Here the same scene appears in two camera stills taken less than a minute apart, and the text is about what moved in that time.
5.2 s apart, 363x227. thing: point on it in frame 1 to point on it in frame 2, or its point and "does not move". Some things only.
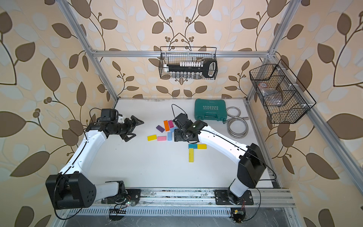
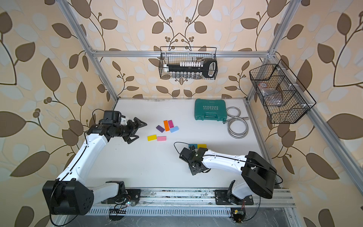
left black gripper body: x=122 y=128 does not move
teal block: x=194 y=146 does not move
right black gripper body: x=186 y=133 to x=192 y=164
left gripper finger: x=127 y=136 does not move
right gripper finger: x=178 y=136 to x=197 y=167
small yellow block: x=202 y=146 does not move
